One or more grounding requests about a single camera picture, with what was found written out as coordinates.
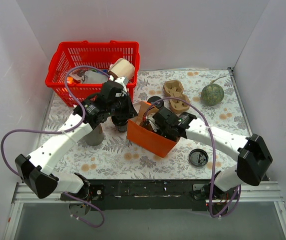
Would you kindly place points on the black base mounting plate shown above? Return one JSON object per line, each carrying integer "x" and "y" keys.
{"x": 148, "y": 194}

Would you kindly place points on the beige paper wrapped roll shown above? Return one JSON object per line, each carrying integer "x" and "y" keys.
{"x": 122, "y": 68}

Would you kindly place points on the orange snack box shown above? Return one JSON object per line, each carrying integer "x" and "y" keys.
{"x": 70, "y": 80}

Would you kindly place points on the grey tin straw holder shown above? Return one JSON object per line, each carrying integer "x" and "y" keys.
{"x": 95, "y": 137}

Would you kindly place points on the brown cardboard cup carrier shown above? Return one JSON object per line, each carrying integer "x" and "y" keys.
{"x": 174, "y": 88}

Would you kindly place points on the grey wrapped package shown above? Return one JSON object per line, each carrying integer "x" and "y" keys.
{"x": 92, "y": 77}

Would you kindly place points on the red plastic shopping basket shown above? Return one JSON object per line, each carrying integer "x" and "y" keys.
{"x": 100, "y": 55}

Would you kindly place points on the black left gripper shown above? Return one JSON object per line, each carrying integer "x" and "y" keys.
{"x": 120, "y": 119}

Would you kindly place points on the floral table mat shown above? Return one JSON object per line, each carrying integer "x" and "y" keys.
{"x": 118, "y": 158}

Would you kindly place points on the green netted melon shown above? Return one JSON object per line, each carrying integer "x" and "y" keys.
{"x": 212, "y": 94}

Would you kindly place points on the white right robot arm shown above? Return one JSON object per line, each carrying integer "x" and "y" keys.
{"x": 250, "y": 153}

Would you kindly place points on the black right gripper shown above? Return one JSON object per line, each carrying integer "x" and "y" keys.
{"x": 156, "y": 124}

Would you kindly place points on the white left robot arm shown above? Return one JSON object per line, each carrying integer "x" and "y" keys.
{"x": 37, "y": 169}

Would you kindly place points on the black printed coffee cup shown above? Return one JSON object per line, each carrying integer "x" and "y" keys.
{"x": 120, "y": 124}

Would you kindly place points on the aluminium frame rail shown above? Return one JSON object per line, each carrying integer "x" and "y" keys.
{"x": 260, "y": 214}

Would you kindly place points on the black coffee cup lid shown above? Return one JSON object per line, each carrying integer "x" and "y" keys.
{"x": 198, "y": 157}

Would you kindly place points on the orange paper bag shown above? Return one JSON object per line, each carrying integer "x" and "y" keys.
{"x": 146, "y": 137}

